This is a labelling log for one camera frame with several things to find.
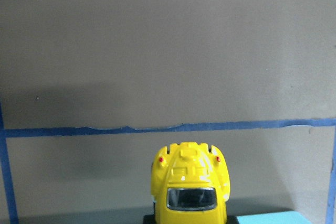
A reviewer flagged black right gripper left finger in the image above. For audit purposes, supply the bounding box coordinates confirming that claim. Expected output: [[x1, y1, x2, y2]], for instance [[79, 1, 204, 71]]
[[143, 215, 156, 224]]

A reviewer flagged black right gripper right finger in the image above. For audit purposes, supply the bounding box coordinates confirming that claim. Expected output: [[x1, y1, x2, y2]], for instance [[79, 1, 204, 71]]
[[226, 215, 238, 224]]

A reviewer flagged yellow beetle toy car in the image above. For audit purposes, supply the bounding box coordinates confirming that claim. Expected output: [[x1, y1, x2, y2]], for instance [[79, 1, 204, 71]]
[[151, 142, 230, 223]]

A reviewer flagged light blue plastic bin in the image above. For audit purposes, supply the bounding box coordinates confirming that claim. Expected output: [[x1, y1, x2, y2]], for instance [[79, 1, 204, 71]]
[[237, 211, 311, 224]]

